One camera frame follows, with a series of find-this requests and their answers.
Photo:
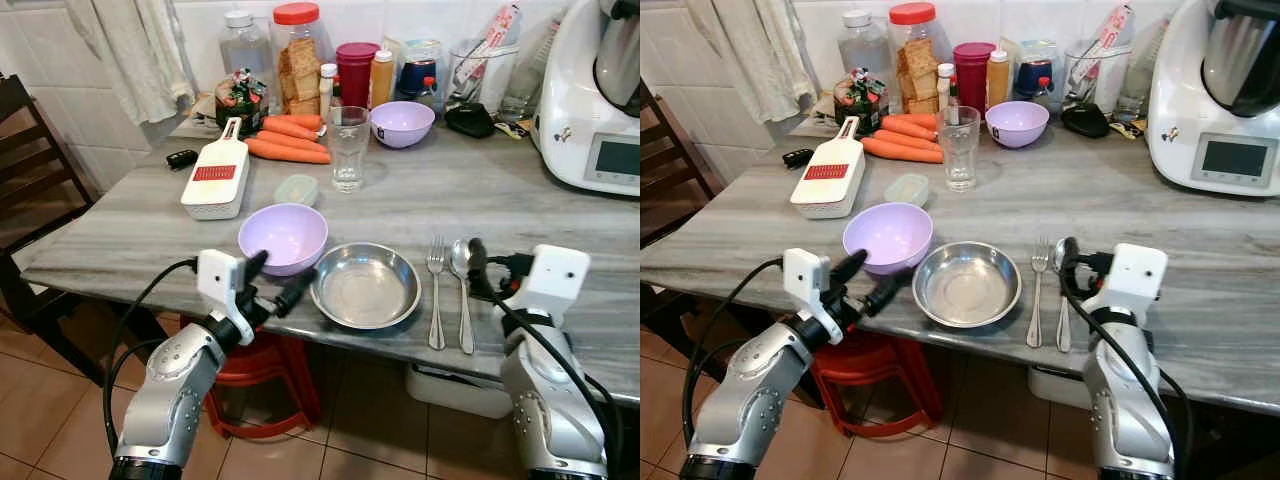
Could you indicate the white kitchen cooking appliance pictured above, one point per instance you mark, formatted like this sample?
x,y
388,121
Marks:
x,y
570,110
1180,110

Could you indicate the shallow stainless steel bowl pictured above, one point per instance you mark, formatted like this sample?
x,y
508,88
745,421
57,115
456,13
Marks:
x,y
366,287
967,285

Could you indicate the red lidded cracker jar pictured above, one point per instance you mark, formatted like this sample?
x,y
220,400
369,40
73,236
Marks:
x,y
298,60
915,60

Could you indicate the clear container with blue mug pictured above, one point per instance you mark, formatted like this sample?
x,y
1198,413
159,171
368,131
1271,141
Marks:
x,y
420,75
1035,72

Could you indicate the clear utensil container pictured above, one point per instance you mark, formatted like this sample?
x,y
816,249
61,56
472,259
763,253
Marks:
x,y
480,85
1095,85

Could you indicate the large purple plastic bowl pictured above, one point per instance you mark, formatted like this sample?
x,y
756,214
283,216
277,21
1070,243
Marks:
x,y
283,235
888,235

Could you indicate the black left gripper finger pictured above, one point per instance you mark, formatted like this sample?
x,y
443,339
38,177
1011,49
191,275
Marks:
x,y
256,266
850,264
296,292
890,290

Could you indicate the maroon plastic canister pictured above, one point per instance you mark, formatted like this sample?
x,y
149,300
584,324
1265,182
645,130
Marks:
x,y
357,75
974,75

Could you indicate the black key fob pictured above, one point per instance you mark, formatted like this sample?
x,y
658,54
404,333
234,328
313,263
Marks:
x,y
797,157
181,159

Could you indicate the small purple plastic bowl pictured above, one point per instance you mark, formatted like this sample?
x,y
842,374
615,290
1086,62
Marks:
x,y
402,125
1017,125

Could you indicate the clear glass bottle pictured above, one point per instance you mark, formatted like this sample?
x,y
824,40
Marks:
x,y
525,80
1140,75

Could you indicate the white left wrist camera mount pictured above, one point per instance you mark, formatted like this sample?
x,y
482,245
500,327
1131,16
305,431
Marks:
x,y
805,275
215,275

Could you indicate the silver metal spoon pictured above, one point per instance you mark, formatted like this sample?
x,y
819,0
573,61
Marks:
x,y
464,315
1062,322

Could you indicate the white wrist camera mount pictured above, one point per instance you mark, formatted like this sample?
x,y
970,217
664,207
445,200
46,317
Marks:
x,y
805,275
1135,275
555,275
215,275

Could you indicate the white plastic box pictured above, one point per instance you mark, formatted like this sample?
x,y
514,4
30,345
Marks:
x,y
1055,385
455,390

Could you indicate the clear plastic bottle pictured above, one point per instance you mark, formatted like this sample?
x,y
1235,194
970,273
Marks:
x,y
245,50
865,50

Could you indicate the red plastic stool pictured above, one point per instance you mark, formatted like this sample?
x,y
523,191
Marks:
x,y
875,370
265,365

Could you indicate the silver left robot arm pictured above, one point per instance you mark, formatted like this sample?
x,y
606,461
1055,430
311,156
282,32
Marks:
x,y
170,400
750,400

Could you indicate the small pale green container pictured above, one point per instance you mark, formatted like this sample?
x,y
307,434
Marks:
x,y
296,190
906,190

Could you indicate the dark wooden slatted chair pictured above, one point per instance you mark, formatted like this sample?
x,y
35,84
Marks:
x,y
670,150
30,170

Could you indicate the black pouch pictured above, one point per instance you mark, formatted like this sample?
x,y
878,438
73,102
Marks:
x,y
468,120
1083,120

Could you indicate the small white bottle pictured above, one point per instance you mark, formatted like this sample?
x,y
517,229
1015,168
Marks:
x,y
327,90
945,85

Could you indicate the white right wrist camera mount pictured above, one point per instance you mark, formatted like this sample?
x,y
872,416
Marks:
x,y
555,275
1135,275

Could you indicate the red and white packet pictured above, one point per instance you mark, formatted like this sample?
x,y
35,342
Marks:
x,y
1113,30
497,30

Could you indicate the silver metal fork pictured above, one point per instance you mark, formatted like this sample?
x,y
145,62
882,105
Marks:
x,y
436,300
1036,300

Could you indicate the clear drinking glass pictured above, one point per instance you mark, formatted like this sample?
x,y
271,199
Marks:
x,y
348,150
958,150

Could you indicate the orange carrot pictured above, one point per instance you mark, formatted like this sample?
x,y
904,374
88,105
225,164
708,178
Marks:
x,y
288,152
285,140
900,139
908,126
903,151
292,124

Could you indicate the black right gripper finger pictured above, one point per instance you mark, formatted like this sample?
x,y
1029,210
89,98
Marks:
x,y
1068,255
476,258

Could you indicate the white grater with red blade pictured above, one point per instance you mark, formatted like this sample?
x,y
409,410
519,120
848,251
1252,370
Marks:
x,y
215,185
827,185

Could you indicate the dark jar with printed label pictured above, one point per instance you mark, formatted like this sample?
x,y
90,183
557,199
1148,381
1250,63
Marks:
x,y
240,100
860,100

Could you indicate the orange sauce bottle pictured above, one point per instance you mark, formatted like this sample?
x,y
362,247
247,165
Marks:
x,y
382,80
998,78

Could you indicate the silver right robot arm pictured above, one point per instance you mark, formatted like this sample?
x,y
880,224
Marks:
x,y
545,410
1125,410

